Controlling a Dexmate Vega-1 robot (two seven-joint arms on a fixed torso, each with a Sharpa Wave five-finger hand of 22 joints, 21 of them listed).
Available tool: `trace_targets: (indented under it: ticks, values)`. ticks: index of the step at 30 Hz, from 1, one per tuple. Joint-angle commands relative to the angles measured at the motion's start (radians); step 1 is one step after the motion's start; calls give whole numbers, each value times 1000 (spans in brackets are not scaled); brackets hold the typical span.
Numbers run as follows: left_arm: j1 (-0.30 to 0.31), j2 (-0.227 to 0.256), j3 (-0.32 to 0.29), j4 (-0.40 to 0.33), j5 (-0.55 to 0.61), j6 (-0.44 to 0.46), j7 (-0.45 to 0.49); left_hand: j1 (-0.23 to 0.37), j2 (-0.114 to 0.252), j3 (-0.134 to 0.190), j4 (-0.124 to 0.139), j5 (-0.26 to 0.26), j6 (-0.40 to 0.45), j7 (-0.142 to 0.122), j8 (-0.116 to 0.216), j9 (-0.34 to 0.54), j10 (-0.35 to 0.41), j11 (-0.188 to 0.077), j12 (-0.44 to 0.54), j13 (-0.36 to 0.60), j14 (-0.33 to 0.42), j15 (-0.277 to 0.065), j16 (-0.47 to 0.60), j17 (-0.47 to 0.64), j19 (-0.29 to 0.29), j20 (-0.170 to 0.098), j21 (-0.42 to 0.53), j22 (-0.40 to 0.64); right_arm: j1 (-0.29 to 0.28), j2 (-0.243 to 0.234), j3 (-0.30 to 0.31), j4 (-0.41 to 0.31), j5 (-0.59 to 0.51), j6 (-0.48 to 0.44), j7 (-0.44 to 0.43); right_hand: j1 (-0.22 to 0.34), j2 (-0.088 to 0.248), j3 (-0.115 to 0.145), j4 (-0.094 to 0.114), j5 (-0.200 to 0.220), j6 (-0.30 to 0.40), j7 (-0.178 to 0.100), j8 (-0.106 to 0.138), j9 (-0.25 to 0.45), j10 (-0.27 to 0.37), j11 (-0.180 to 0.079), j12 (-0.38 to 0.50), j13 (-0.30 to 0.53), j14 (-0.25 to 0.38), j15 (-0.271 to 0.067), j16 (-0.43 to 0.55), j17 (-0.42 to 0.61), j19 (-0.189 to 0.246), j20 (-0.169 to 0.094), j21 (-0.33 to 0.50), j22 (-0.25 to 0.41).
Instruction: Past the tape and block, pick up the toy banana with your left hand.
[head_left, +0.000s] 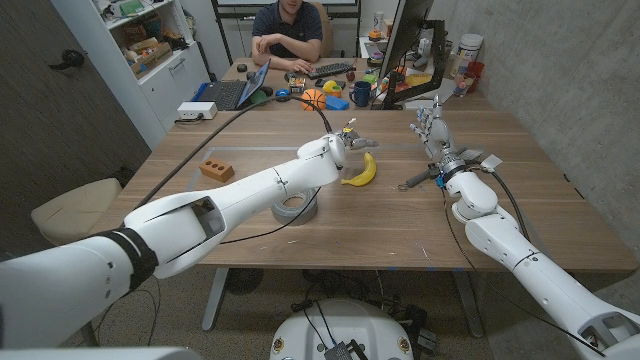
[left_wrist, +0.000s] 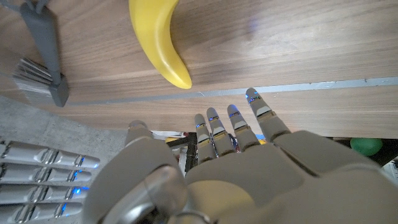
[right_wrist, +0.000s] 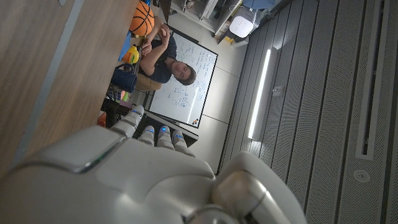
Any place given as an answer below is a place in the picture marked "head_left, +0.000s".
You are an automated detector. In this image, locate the beige cushioned stool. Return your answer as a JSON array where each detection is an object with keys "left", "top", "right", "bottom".
[{"left": 30, "top": 177, "right": 123, "bottom": 254}]

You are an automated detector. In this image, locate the red cup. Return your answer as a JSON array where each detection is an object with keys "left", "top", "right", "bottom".
[{"left": 464, "top": 60, "right": 486, "bottom": 94}]

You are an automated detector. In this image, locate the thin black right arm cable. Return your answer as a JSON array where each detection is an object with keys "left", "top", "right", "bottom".
[{"left": 439, "top": 188, "right": 606, "bottom": 357}]

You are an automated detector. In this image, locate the white paper tag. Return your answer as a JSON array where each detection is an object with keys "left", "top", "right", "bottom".
[{"left": 479, "top": 153, "right": 504, "bottom": 174}]

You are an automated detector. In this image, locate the black computer monitor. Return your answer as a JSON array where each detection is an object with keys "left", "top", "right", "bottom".
[{"left": 378, "top": 0, "right": 435, "bottom": 80}]

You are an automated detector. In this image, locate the whiteboard with black frame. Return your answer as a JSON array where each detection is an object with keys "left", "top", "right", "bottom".
[{"left": 210, "top": 0, "right": 362, "bottom": 66}]

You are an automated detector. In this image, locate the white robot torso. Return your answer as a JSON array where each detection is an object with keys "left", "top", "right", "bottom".
[{"left": 269, "top": 298, "right": 415, "bottom": 360}]

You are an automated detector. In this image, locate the grey table leg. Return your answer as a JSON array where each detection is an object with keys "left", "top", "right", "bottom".
[
  {"left": 452, "top": 269, "right": 485, "bottom": 339},
  {"left": 201, "top": 268, "right": 230, "bottom": 332}
]

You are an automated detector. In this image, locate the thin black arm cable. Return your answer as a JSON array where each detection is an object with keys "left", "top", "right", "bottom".
[
  {"left": 219, "top": 187, "right": 321, "bottom": 246},
  {"left": 439, "top": 188, "right": 606, "bottom": 357}
]

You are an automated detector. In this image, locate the brown office chair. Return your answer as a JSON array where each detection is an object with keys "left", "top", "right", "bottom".
[{"left": 309, "top": 1, "right": 335, "bottom": 59}]

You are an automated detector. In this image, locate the grey duct tape roll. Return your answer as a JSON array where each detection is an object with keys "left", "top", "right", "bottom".
[{"left": 270, "top": 187, "right": 320, "bottom": 227}]

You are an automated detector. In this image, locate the dark blue mug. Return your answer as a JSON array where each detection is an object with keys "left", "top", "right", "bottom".
[{"left": 348, "top": 80, "right": 373, "bottom": 108}]

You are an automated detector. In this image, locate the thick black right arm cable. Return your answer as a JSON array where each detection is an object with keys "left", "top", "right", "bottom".
[{"left": 467, "top": 164, "right": 531, "bottom": 241}]

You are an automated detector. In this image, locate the black monitor stand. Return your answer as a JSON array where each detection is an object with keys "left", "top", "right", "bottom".
[{"left": 382, "top": 19, "right": 447, "bottom": 109}]

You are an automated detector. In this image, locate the person in dark shirt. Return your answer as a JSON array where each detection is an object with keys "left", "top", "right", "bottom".
[{"left": 250, "top": 0, "right": 324, "bottom": 74}]

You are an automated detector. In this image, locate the white shelf cabinet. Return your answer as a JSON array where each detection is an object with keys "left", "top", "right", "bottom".
[{"left": 49, "top": 0, "right": 211, "bottom": 151}]

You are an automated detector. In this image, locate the white flat box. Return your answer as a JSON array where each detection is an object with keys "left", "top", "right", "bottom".
[{"left": 402, "top": 99, "right": 438, "bottom": 112}]

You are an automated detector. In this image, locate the yellow toy banana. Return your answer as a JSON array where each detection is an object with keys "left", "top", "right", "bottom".
[{"left": 340, "top": 151, "right": 378, "bottom": 188}]

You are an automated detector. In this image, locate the orange brick block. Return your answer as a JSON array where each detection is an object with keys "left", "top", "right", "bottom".
[{"left": 198, "top": 157, "right": 236, "bottom": 184}]

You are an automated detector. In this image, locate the grey metal hand tool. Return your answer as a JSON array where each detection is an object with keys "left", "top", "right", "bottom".
[{"left": 398, "top": 167, "right": 436, "bottom": 192}]

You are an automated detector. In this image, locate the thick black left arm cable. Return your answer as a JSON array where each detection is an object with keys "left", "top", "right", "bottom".
[{"left": 134, "top": 94, "right": 335, "bottom": 211}]

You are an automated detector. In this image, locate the black door handle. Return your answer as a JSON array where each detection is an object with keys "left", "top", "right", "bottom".
[{"left": 48, "top": 48, "right": 86, "bottom": 71}]

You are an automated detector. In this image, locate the black keyboard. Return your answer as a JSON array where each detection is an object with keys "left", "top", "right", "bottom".
[{"left": 304, "top": 61, "right": 357, "bottom": 80}]

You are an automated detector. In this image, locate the white wipes canister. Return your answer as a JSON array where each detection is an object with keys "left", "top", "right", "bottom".
[{"left": 449, "top": 33, "right": 485, "bottom": 80}]

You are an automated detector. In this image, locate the cardboard box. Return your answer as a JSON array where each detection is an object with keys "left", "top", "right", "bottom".
[{"left": 128, "top": 41, "right": 174, "bottom": 80}]

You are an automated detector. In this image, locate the open dark laptop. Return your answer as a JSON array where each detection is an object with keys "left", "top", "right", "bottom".
[{"left": 197, "top": 58, "right": 272, "bottom": 112}]

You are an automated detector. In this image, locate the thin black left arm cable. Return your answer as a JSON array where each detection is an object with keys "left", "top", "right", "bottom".
[{"left": 219, "top": 187, "right": 321, "bottom": 246}]

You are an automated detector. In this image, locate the small orange basketball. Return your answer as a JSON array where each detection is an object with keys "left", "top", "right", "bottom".
[{"left": 300, "top": 88, "right": 327, "bottom": 112}]

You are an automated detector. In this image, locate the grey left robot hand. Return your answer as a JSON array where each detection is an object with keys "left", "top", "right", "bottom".
[{"left": 335, "top": 118, "right": 380, "bottom": 151}]

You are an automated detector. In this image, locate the clear cup with candy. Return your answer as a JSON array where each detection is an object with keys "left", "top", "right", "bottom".
[{"left": 452, "top": 72, "right": 474, "bottom": 98}]

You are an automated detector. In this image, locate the white power box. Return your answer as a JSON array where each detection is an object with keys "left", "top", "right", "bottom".
[{"left": 176, "top": 101, "right": 219, "bottom": 121}]

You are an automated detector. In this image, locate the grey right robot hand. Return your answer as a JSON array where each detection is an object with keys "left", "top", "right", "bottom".
[{"left": 409, "top": 94, "right": 466, "bottom": 182}]

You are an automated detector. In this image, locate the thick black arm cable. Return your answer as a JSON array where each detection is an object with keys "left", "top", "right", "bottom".
[
  {"left": 134, "top": 94, "right": 335, "bottom": 211},
  {"left": 467, "top": 164, "right": 531, "bottom": 241}
]

